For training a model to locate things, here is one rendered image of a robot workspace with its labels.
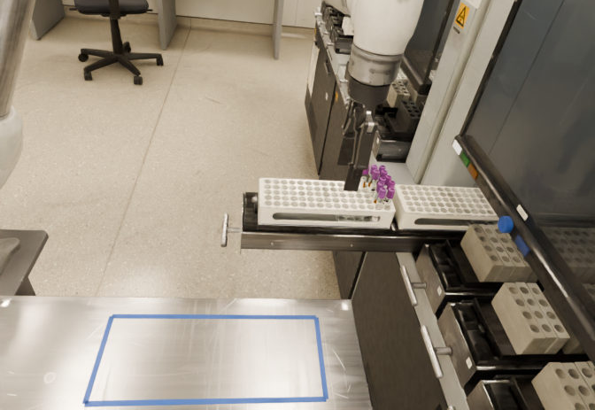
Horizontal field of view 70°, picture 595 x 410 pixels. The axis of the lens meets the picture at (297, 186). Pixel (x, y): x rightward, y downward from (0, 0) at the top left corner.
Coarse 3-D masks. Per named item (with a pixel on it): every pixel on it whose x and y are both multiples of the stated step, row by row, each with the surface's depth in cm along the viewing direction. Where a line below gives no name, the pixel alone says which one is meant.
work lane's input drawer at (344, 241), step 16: (256, 192) 98; (256, 208) 93; (224, 224) 98; (256, 224) 90; (224, 240) 94; (256, 240) 91; (272, 240) 91; (288, 240) 92; (304, 240) 92; (320, 240) 92; (336, 240) 93; (352, 240) 93; (368, 240) 94; (384, 240) 94; (400, 240) 94; (416, 240) 95; (432, 240) 95
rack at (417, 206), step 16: (400, 192) 97; (416, 192) 98; (432, 192) 99; (448, 192) 99; (464, 192) 101; (480, 192) 101; (400, 208) 94; (416, 208) 94; (432, 208) 94; (448, 208) 94; (464, 208) 95; (480, 208) 97; (400, 224) 94; (416, 224) 95; (432, 224) 98; (448, 224) 99; (464, 224) 100; (480, 224) 97; (496, 224) 100
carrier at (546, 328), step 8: (520, 288) 77; (528, 288) 76; (528, 296) 75; (528, 304) 74; (536, 304) 74; (536, 312) 73; (536, 320) 71; (544, 320) 71; (544, 328) 71; (552, 336) 69; (544, 344) 70; (536, 352) 72
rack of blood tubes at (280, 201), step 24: (264, 192) 91; (288, 192) 92; (312, 192) 93; (336, 192) 94; (360, 192) 95; (264, 216) 89; (288, 216) 95; (312, 216) 96; (336, 216) 96; (360, 216) 94; (384, 216) 92
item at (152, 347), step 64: (0, 320) 66; (64, 320) 68; (128, 320) 69; (192, 320) 70; (256, 320) 72; (320, 320) 73; (0, 384) 59; (64, 384) 60; (128, 384) 61; (192, 384) 62; (256, 384) 63; (320, 384) 64
